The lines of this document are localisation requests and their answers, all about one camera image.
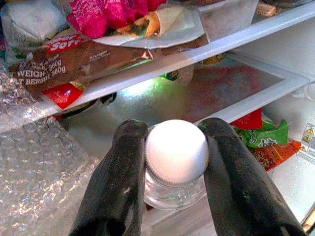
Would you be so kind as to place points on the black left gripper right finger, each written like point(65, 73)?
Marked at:
point(241, 191)

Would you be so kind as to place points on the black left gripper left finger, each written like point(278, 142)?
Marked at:
point(115, 186)

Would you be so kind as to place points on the clear bottle with white cap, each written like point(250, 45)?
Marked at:
point(176, 147)

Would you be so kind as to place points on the glass white-framed fridge shelf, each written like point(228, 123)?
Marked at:
point(292, 81)

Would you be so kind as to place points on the white fridge shelf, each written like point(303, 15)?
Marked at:
point(221, 48)

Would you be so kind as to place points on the orange snack packet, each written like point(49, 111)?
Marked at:
point(275, 155)

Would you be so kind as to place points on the green snack packet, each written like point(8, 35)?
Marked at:
point(265, 137)

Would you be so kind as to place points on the red snack packet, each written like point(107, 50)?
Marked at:
point(248, 120)

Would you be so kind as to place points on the white warning sticker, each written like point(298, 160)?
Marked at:
point(307, 145)

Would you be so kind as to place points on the clear bubble wrap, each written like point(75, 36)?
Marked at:
point(37, 159)

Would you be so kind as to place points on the small green packaged item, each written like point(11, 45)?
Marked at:
point(172, 75)

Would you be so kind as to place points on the brown bread packet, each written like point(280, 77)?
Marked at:
point(73, 61)

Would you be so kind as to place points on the yellow packaged item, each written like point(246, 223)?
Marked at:
point(212, 60)

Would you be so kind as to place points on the white plate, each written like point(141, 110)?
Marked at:
point(182, 32)

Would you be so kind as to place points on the clear plastic container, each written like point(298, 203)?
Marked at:
point(226, 22)

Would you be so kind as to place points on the magenta plastic bag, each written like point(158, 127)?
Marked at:
point(98, 17)

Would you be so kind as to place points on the tan wrapped food roll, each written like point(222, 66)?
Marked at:
point(169, 17)

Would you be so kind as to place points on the small gold wrapped candy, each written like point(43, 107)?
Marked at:
point(267, 8)

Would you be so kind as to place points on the white plastic bag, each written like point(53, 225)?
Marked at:
point(32, 19)

